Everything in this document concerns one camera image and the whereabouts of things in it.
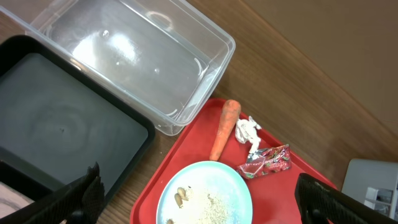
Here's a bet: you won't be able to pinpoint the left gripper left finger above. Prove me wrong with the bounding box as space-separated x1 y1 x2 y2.
1 163 105 224

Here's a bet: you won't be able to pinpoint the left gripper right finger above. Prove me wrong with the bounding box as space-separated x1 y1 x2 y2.
295 173 397 224

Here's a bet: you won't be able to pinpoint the red snack wrapper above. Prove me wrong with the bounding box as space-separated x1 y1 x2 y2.
236 144 292 179

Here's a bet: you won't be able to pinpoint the white tissue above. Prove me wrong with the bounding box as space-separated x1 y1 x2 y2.
235 116 262 162

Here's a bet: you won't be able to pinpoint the light blue plate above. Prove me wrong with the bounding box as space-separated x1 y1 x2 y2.
155 161 253 224

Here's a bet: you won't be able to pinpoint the orange carrot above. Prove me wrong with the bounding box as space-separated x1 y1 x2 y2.
209 100 241 161

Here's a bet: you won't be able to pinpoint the grey dishwasher rack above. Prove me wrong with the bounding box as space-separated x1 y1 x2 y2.
341 159 397 220

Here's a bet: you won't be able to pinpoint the black plastic tray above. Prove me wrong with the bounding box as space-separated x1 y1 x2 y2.
1 35 155 201

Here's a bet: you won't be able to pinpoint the food scraps on plate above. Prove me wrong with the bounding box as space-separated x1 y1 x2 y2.
162 186 234 224

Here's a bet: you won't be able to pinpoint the clear plastic bin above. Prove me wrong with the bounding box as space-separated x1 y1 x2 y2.
1 0 236 136

